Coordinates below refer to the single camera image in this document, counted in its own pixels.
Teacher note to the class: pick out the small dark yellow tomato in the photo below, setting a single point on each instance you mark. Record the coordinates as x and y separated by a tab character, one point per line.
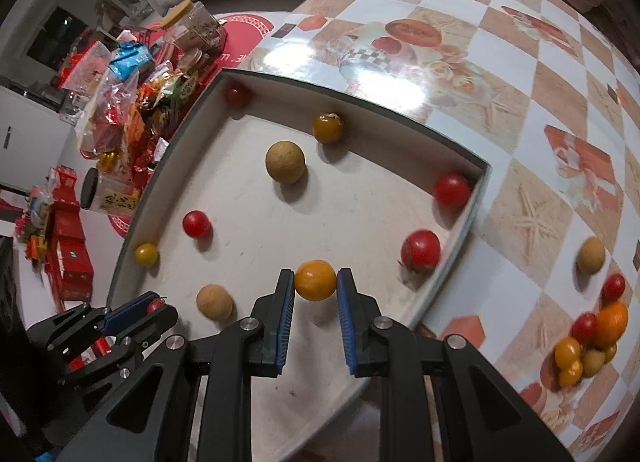
610	352

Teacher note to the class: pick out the red round mat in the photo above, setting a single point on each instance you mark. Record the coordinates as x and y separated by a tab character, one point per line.
244	32

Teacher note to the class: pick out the red cherry tomato top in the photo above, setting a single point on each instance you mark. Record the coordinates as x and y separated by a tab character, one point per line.
613	288

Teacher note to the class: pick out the yellow tomato front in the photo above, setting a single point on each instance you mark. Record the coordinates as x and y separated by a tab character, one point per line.
146	255

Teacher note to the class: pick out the red gift box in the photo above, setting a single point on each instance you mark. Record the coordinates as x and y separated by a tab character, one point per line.
68	264

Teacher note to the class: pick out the red tomato with stem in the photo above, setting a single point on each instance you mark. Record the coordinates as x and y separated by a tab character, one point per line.
420	250

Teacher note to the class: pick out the yellow cherry tomato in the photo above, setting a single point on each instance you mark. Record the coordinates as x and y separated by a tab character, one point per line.
566	352
570	375
315	280

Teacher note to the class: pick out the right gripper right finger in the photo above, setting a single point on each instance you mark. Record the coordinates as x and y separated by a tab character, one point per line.
437	393

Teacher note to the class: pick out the dark longan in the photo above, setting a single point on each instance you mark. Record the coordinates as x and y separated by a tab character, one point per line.
328	128

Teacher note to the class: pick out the longan beside orange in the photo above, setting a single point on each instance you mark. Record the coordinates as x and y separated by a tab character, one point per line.
592	362

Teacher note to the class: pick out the red cherry tomato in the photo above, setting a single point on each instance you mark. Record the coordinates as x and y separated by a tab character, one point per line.
452	191
613	288
584	328
197	225

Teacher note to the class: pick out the shallow white tray box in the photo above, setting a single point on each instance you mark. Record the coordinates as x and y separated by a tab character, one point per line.
354	206

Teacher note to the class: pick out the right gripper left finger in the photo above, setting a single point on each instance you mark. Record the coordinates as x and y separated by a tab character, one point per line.
209	381

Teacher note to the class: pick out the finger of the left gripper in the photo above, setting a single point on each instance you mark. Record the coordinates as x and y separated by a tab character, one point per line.
72	332
145	326

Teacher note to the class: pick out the snack bag pile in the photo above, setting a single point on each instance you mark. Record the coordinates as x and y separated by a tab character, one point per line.
133	93

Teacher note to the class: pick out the black lidded jar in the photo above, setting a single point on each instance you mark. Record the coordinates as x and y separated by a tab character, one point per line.
107	194

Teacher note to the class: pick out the clear snack jar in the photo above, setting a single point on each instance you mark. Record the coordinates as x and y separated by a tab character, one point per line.
189	25

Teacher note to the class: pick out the large orange in cluster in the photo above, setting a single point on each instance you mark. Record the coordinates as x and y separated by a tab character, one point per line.
612	321

